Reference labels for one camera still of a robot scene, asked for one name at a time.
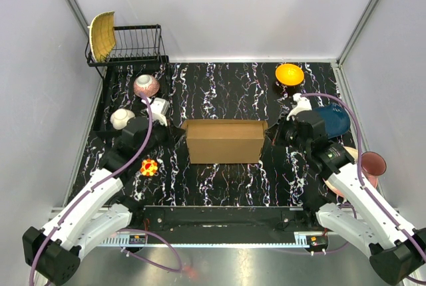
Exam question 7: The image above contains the yellow woven plate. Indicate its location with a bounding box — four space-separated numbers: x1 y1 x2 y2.
88 11 116 63

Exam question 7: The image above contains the orange bowl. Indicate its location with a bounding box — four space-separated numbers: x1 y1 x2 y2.
275 63 304 86

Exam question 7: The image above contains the brown cardboard box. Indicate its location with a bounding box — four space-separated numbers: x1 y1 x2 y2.
182 119 268 164

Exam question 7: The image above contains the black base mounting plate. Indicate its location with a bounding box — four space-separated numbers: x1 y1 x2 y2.
129 206 324 245

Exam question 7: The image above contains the aluminium frame rail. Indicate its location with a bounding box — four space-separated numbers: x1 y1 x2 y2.
45 208 409 235

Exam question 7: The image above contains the red patterned bowl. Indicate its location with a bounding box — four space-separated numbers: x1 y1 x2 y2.
133 74 160 97

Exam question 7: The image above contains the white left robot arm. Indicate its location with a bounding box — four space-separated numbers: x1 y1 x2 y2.
23 114 168 285

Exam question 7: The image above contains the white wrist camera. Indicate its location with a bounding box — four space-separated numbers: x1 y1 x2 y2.
286 93 312 121
141 97 170 126

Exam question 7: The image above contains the controller box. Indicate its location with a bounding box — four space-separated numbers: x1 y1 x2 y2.
128 233 146 245
308 235 328 249

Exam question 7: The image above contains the dark blue bowl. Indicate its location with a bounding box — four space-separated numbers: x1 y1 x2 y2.
314 103 351 139

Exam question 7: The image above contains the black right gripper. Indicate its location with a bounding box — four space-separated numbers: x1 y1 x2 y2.
264 112 310 154

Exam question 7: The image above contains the yellow red flower toy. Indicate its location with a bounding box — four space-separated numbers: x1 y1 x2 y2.
140 159 158 177

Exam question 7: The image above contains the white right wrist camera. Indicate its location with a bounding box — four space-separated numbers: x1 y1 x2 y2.
286 93 312 121

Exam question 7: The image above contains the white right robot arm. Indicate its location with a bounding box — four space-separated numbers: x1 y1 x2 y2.
266 110 425 285

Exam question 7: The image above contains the black wire dish rack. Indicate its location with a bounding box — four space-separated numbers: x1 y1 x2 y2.
85 24 172 132

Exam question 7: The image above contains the pink glass cup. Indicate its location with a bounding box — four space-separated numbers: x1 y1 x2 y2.
361 152 387 188

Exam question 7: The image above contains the white flower-shaped bowl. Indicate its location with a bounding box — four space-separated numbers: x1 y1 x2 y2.
110 108 135 130

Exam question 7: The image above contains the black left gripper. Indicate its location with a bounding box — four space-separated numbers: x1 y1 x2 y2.
138 114 186 158

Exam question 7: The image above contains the left controller box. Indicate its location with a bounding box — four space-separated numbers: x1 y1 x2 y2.
128 233 146 245

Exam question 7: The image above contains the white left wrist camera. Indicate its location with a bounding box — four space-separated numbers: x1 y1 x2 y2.
141 97 170 126

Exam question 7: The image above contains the cream floral plate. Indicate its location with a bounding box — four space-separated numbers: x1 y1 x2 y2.
324 146 358 198

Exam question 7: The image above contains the right controller box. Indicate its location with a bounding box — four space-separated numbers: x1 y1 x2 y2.
308 235 328 249

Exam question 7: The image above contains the black marble pattern mat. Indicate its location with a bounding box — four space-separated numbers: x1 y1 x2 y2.
69 63 342 206

